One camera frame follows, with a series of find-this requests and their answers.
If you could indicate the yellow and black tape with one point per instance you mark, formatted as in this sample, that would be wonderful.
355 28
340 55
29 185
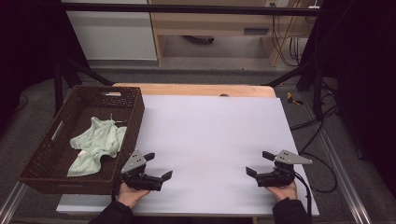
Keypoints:
292 99

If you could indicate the person's right hand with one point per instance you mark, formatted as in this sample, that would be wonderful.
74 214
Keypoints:
283 192

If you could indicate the black curtain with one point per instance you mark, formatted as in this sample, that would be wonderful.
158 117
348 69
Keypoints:
367 77
28 46

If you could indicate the person's left hand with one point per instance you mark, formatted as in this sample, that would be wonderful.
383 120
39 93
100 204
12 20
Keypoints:
130 196

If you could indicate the brown woven basket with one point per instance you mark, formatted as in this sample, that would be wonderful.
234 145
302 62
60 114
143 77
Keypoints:
123 102

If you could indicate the light green baby shirt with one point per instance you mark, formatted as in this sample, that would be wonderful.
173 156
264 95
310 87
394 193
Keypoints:
99 140

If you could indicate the black metal stand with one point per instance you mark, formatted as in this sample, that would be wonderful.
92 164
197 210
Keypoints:
57 84
317 93

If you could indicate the white cabinet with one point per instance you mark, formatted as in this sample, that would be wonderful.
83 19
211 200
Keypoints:
109 37

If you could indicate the aluminium rail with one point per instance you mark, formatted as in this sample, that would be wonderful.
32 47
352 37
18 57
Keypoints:
7 203
348 186

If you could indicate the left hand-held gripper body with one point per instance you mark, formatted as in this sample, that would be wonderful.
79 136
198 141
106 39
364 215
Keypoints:
134 163

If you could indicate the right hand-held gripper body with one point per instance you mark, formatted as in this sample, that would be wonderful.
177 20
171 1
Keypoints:
289 158

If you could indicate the light wooden desk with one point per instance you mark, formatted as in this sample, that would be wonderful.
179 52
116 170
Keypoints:
202 23

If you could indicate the black horizontal frame bar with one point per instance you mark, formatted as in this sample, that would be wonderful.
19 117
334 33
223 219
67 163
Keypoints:
186 8

